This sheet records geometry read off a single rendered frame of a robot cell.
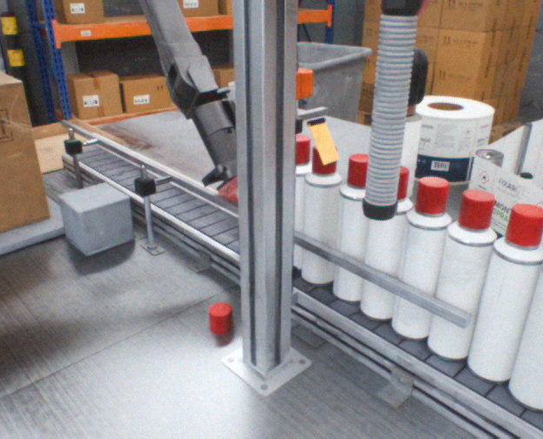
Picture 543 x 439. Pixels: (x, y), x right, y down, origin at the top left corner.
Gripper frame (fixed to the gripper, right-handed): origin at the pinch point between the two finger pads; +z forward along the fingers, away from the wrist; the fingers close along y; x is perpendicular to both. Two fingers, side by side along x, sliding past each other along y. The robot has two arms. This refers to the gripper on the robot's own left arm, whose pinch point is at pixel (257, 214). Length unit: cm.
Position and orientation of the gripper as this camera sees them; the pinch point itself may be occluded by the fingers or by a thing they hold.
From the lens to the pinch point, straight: 84.0
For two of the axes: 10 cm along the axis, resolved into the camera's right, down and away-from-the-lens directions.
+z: 4.4, 9.0, -0.7
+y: 7.3, -3.1, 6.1
